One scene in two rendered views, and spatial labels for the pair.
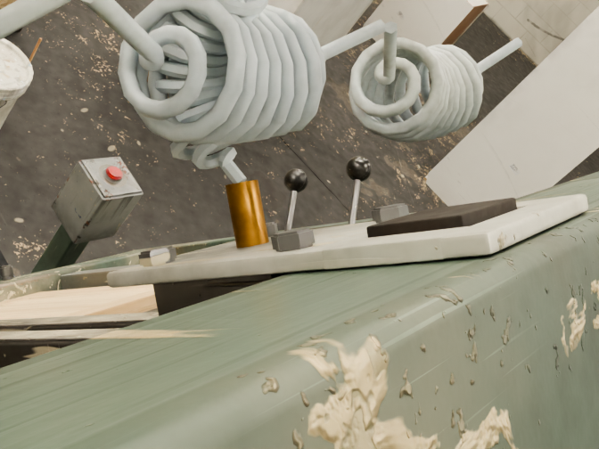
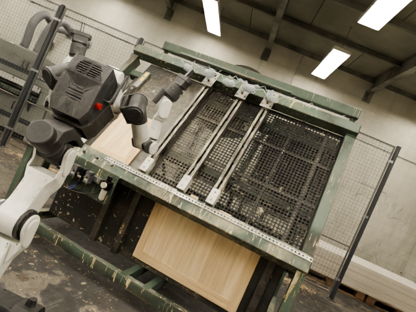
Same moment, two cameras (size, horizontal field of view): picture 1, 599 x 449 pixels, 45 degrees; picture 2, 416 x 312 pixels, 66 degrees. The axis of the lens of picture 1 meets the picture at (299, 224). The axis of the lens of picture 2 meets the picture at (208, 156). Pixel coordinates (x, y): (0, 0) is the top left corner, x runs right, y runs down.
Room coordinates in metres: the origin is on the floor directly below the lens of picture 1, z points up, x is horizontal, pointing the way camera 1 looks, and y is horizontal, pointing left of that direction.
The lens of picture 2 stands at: (0.24, 2.91, 1.24)
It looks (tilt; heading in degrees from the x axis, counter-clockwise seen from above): 1 degrees down; 266
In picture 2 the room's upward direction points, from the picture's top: 24 degrees clockwise
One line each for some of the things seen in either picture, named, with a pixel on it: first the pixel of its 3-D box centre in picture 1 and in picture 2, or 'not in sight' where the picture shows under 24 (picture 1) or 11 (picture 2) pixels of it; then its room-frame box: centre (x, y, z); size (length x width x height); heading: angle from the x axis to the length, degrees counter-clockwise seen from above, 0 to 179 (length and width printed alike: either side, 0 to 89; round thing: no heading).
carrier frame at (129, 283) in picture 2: not in sight; (172, 234); (0.01, -0.05, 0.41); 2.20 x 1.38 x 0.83; 160
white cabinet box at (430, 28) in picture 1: (425, 15); not in sight; (5.95, 0.40, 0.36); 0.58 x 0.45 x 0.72; 81
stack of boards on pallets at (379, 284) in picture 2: not in sight; (358, 276); (-3.63, -2.69, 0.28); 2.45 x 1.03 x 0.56; 171
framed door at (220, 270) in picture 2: not in sight; (195, 250); (-0.16, 0.50, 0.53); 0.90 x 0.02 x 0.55; 160
